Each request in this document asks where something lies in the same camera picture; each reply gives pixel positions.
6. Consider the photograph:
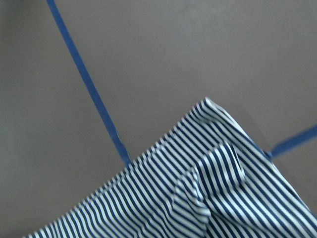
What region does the striped polo shirt white collar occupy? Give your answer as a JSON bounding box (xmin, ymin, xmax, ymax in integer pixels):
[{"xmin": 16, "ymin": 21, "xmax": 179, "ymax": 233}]
[{"xmin": 30, "ymin": 98, "xmax": 317, "ymax": 238}]

